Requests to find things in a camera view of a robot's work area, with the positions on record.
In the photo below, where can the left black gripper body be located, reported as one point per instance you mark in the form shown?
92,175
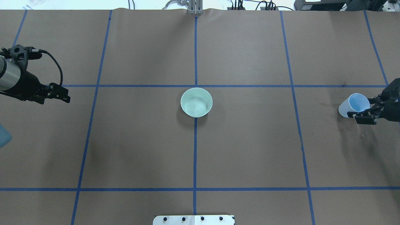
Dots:
27,84

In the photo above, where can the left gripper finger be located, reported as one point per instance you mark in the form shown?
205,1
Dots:
54,89
63,97

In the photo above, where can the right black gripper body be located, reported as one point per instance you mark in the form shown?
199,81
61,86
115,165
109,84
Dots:
392,110

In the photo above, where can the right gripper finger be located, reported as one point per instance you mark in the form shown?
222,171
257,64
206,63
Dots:
368,116
380,100

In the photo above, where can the light blue plastic cup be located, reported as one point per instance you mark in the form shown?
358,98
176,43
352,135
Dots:
355,103

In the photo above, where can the light green bowl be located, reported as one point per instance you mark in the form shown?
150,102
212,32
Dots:
196,102

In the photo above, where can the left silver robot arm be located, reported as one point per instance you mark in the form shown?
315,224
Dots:
8,67

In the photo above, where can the black box with label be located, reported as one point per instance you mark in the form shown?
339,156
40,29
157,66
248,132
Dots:
319,5

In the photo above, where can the white central pedestal column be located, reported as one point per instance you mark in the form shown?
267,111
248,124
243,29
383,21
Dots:
194,220

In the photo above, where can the aluminium frame post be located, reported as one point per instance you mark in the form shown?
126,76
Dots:
195,7

